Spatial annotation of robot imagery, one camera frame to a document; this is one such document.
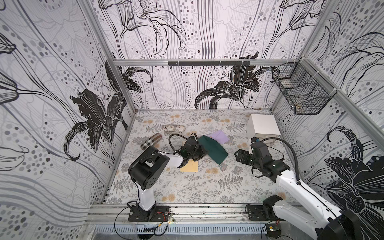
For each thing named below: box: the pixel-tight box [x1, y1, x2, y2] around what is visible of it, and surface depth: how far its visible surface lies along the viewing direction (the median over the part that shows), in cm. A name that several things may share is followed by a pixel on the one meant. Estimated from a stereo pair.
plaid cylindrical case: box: [140, 133, 162, 151], surface depth 100 cm
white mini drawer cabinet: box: [246, 114, 281, 147], surface depth 93 cm
